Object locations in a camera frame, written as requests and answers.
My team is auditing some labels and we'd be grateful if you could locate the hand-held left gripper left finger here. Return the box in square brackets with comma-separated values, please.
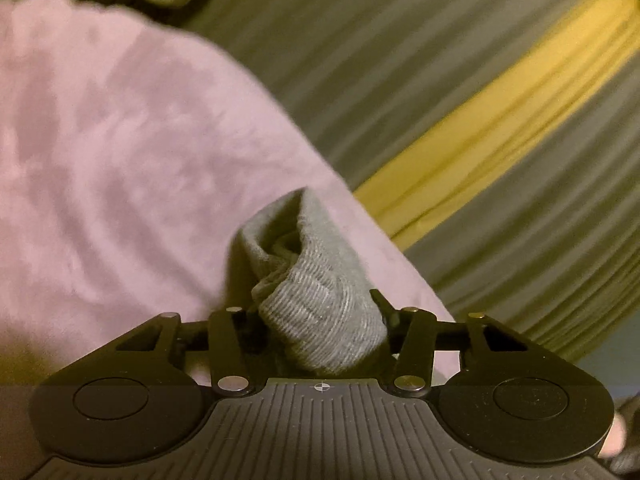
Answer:
[115, 306, 262, 397]

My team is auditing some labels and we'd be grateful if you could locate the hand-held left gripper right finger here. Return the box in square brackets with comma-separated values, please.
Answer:
[369, 288, 527, 399]

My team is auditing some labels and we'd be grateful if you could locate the grey ribbed sock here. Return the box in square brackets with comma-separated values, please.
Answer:
[227, 187, 389, 379]

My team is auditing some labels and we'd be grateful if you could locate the grey curtain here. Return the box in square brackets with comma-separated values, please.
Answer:
[182, 0, 640, 192]
[400, 125, 640, 388]

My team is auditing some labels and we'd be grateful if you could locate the pink fleece blanket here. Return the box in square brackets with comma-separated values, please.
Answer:
[0, 0, 462, 397]

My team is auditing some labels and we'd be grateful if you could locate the yellow curtain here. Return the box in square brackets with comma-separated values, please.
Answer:
[352, 0, 640, 252]

